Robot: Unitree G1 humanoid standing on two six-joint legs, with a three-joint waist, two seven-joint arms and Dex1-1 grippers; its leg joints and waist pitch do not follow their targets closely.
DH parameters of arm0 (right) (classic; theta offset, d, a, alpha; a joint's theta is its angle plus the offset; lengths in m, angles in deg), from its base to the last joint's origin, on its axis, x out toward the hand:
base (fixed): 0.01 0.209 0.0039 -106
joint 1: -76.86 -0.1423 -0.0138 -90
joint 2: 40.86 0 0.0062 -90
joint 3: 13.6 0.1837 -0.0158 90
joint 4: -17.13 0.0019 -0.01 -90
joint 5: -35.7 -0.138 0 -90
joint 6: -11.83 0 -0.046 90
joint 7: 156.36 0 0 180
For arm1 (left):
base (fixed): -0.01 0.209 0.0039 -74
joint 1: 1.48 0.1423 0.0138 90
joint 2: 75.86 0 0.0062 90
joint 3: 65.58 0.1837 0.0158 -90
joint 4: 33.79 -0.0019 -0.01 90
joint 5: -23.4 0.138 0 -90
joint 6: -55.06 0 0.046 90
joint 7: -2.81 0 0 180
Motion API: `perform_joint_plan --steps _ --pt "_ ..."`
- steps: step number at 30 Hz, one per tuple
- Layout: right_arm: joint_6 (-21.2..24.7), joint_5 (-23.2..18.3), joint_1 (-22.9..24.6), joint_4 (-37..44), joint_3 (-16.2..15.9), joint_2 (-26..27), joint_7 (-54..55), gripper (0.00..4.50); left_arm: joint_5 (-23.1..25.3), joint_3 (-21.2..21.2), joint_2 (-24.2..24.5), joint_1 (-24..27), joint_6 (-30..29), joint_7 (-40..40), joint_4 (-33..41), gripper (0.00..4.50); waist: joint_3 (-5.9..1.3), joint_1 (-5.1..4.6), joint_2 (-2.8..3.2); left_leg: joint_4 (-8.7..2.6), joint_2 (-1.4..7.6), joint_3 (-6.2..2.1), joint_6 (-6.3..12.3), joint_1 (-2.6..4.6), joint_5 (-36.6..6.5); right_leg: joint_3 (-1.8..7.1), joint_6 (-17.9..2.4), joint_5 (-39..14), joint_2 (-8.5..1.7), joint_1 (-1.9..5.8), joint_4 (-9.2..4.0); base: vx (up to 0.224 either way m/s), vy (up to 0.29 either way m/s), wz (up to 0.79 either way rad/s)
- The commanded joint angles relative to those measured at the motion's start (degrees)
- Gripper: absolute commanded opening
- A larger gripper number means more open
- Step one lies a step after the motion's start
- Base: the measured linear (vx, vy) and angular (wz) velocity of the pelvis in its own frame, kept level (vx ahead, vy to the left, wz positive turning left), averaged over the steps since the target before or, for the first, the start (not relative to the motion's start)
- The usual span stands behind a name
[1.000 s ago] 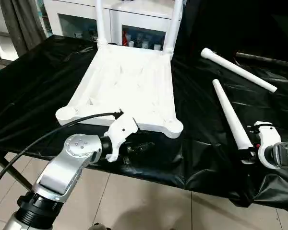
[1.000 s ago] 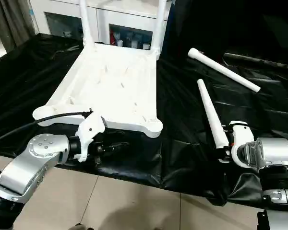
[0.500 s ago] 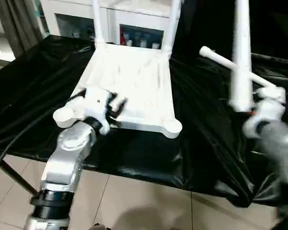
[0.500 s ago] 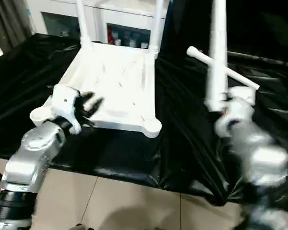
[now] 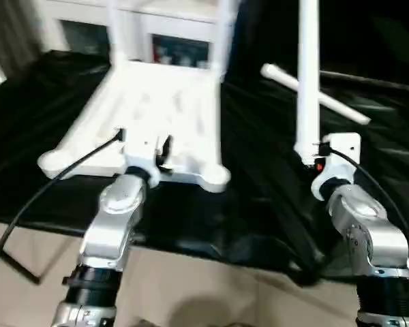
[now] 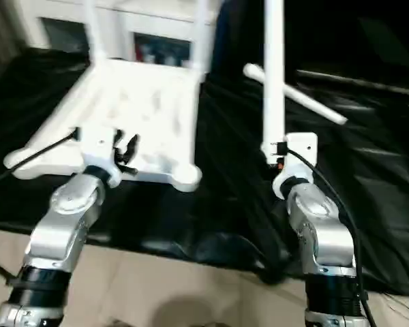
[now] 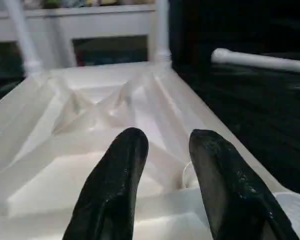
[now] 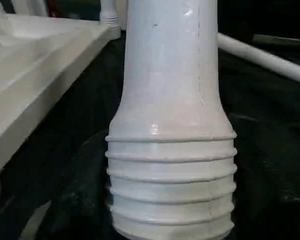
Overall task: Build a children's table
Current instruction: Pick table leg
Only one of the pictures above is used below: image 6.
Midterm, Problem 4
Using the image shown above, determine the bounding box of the white glass-door cabinet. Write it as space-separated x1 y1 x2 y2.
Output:
20 0 221 71

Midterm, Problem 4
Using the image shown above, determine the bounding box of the dark metal rod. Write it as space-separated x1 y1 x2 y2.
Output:
296 69 409 99

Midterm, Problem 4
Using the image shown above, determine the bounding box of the white plastic table leg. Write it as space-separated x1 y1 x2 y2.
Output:
260 0 289 166
80 0 108 69
243 63 348 125
190 0 215 75

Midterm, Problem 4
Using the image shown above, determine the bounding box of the white table frame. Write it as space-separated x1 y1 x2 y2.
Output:
3 59 202 192

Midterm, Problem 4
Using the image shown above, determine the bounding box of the black work mat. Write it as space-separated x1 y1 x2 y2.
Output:
0 46 409 297

